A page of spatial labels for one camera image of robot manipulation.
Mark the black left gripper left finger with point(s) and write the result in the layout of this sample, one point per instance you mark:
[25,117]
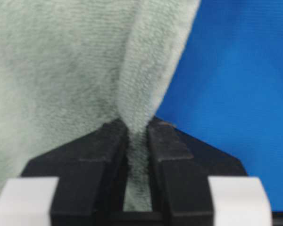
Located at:
[70,185]

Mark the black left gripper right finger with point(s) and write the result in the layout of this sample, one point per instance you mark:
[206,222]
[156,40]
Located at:
[199,185]

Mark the cream terry bath towel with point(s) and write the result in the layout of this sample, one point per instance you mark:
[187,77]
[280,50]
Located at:
[68,66]

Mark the blue table cover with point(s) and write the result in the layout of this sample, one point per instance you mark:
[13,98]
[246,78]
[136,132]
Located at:
[228,87]

